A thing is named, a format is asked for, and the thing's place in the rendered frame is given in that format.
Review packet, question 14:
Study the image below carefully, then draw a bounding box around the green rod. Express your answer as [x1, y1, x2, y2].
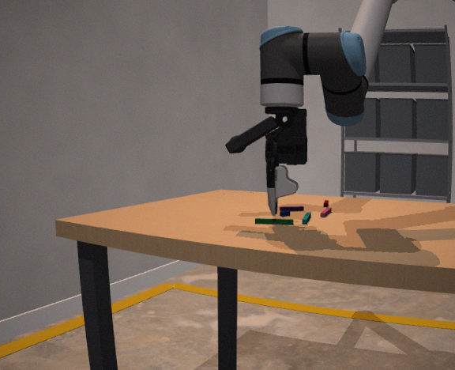
[255, 218, 293, 225]

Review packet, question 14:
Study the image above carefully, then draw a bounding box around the purple rod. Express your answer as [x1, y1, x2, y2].
[280, 206, 304, 211]

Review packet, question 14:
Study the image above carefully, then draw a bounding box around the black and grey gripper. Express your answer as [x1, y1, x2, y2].
[265, 107, 307, 216]

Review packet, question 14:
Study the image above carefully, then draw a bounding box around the pink rod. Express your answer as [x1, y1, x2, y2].
[321, 208, 332, 217]

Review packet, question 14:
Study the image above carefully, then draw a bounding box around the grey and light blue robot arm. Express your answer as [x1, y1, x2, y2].
[225, 0, 397, 153]

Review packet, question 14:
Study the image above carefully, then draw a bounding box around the turquoise rod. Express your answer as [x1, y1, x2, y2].
[302, 213, 311, 225]

